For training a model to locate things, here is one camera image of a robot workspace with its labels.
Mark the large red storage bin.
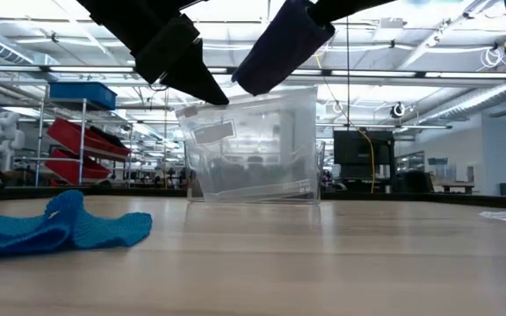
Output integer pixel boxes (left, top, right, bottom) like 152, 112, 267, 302
46, 117, 133, 162
43, 147, 112, 186

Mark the black monitor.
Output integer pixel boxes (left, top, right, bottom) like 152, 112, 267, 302
332, 129, 396, 180

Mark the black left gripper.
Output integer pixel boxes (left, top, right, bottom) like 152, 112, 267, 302
76, 0, 230, 106

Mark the yellow cable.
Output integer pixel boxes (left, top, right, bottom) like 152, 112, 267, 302
312, 41, 377, 195

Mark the blue cohesive bandage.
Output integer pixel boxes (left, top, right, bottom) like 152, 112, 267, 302
0, 189, 154, 261
230, 0, 336, 97

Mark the brown desk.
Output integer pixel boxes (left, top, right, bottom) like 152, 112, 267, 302
440, 182, 476, 195

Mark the clear zip bag with label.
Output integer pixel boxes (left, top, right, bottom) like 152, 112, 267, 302
176, 86, 320, 203

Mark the black aluminium table frame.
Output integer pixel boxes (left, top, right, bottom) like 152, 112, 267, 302
0, 184, 506, 210

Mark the black ceiling cable reel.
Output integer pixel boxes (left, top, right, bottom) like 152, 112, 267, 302
388, 101, 408, 119

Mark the coiled white cable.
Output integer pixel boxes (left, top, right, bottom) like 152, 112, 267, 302
480, 46, 505, 70

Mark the blue storage bin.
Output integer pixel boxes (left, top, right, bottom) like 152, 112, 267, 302
49, 81, 118, 111

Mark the metal shelving rack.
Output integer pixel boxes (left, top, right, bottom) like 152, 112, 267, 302
15, 83, 135, 189

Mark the thin black hanging cable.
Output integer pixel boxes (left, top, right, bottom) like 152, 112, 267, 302
344, 17, 351, 133

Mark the white robot figure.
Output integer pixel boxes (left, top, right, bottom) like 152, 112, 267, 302
0, 110, 25, 173

